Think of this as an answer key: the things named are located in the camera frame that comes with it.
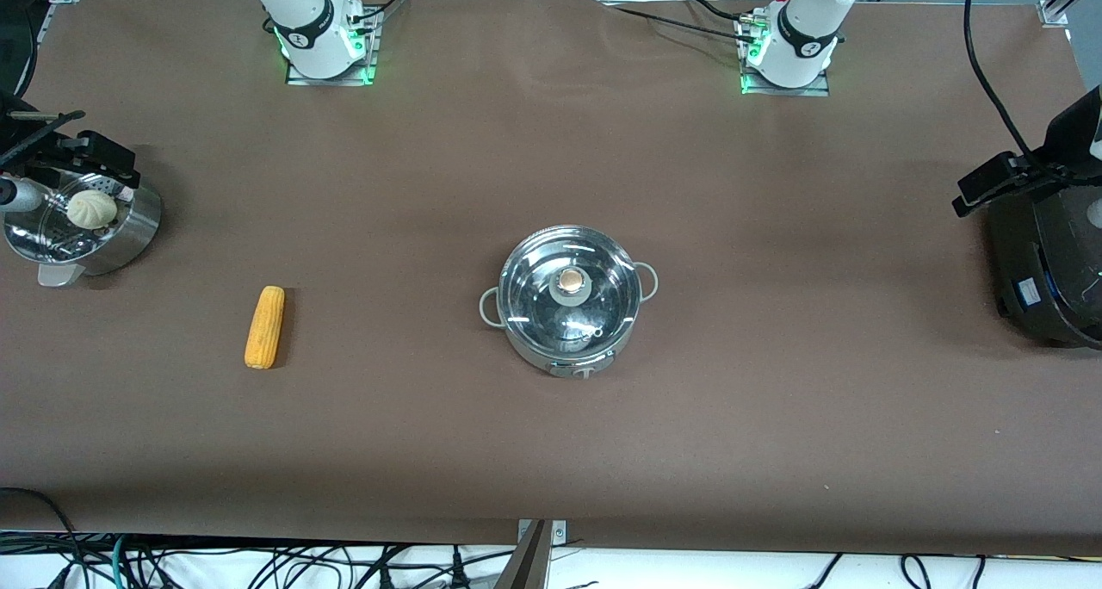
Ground glass lid with gold knob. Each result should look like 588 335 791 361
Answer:
498 226 643 354

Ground steel steamer pot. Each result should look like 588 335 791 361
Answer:
3 163 164 288

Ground yellow corn cob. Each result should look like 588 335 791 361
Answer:
244 286 286 370

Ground white steamed bun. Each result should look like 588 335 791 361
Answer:
67 190 118 229

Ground black rice cooker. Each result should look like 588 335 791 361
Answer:
986 171 1102 350

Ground brown table mat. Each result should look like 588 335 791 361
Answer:
0 0 1102 555

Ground thick black cable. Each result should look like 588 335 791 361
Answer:
962 0 1047 173

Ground steel pot pale green handles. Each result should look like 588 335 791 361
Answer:
479 225 660 380

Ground silver metal bracket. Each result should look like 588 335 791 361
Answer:
517 518 568 547

